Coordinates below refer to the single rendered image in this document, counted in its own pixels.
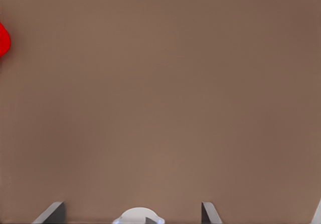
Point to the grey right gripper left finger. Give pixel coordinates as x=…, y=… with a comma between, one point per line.
x=54, y=212

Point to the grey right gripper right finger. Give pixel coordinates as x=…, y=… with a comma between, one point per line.
x=208, y=212

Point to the red cup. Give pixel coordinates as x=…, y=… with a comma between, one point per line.
x=3, y=40

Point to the silver frame post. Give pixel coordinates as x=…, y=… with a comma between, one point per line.
x=317, y=214

